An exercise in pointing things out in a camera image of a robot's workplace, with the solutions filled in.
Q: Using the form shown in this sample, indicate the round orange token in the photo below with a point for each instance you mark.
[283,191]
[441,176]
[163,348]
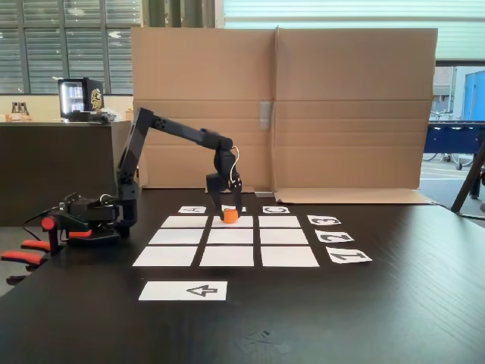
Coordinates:
[230,216]

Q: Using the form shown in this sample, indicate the white nine-square grid sheet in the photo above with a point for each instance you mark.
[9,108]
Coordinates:
[231,242]

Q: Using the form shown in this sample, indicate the paper sheet letter A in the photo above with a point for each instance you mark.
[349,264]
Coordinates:
[192,209]

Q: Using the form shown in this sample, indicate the paper sheet letter C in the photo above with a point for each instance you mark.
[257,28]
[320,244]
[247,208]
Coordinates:
[276,209]

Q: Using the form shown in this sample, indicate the grey tape strip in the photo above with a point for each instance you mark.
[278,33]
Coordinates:
[266,115]

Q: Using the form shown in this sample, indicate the paper sheet number 3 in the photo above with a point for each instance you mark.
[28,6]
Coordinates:
[324,220]

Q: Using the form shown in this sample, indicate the paper sheet with arrow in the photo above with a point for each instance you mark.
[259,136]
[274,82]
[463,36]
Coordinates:
[182,291]

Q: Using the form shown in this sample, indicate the paper sheet number 2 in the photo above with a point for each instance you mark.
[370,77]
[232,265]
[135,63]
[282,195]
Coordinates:
[334,236]

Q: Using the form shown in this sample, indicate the paper sheet number 1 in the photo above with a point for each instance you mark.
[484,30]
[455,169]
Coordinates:
[348,256]

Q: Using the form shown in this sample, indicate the brown cardboard screen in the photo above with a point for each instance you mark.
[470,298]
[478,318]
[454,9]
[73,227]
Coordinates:
[341,113]

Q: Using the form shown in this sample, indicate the black mini fridge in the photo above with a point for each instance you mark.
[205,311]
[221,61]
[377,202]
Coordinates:
[79,98]

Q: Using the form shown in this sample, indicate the black clamp with red knob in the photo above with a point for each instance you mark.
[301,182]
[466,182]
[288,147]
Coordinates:
[57,235]

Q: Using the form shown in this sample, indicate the dark counter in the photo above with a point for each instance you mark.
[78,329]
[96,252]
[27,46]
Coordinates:
[38,170]

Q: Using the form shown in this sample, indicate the bottle carrier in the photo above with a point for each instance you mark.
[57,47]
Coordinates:
[19,108]

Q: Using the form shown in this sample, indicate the black tripod leg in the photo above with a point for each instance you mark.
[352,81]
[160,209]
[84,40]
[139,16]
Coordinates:
[470,178]

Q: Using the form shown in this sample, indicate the blue container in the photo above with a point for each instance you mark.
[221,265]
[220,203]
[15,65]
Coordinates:
[475,95]

